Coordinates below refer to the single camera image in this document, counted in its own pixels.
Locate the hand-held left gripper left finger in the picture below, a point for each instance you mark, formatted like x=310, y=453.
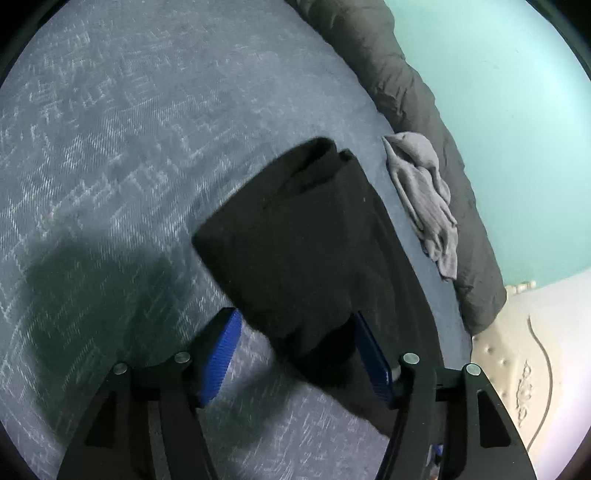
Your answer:
x=221, y=355

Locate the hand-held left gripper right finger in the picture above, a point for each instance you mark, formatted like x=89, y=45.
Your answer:
x=376, y=364

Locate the black pants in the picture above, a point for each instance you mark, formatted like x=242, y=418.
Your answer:
x=300, y=254

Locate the cream tufted headboard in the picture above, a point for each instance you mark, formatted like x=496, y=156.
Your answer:
x=508, y=369

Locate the grey ribbed garment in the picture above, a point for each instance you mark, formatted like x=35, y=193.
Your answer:
x=425, y=198

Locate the dark grey rolled duvet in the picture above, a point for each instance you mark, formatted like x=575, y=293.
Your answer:
x=392, y=69

